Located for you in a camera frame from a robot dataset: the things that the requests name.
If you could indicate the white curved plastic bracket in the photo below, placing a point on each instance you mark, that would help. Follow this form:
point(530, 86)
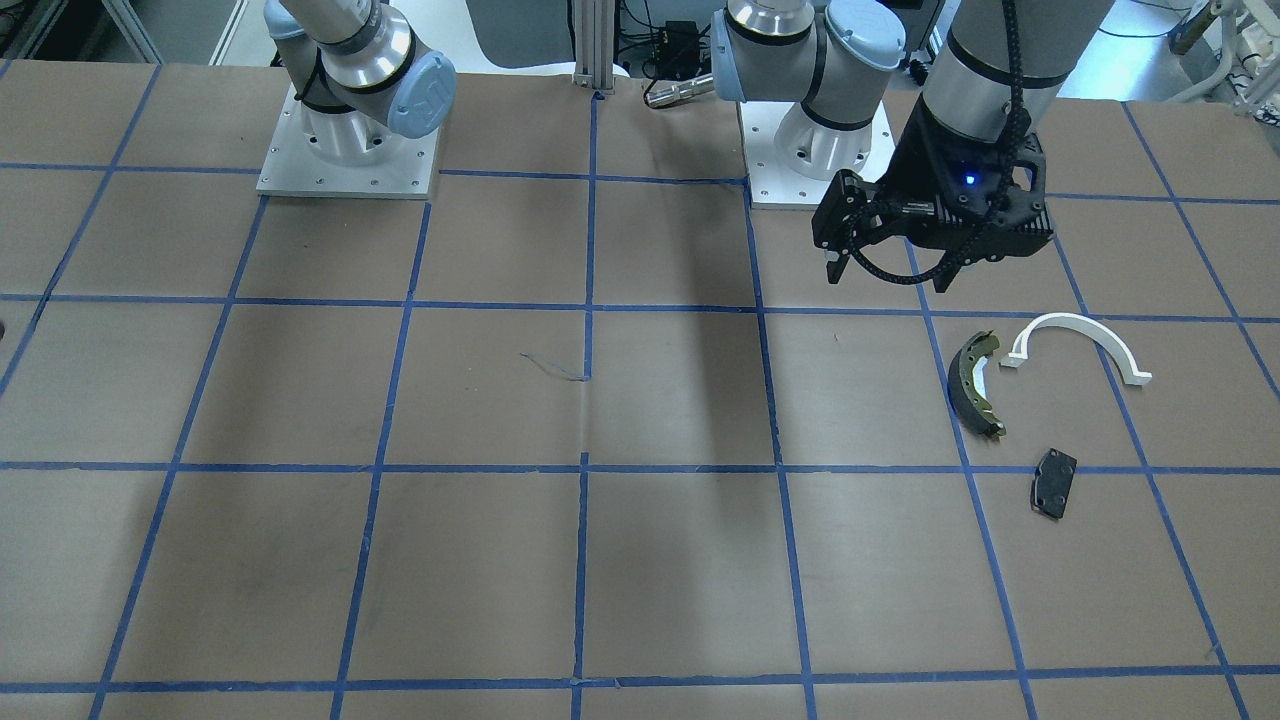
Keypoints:
point(1098, 333)

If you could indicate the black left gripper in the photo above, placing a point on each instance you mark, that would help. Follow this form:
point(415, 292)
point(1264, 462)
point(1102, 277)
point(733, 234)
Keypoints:
point(921, 165)

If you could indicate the aluminium frame post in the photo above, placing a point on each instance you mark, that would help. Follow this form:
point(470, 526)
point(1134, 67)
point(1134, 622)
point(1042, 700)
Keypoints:
point(593, 31)

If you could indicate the black brake pad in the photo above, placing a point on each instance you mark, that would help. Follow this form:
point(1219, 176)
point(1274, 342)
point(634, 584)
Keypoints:
point(1052, 482)

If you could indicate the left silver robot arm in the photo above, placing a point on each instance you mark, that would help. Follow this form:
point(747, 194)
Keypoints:
point(836, 62)

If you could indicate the green curved brake shoe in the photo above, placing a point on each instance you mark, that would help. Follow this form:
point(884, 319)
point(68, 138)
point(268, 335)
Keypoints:
point(967, 386)

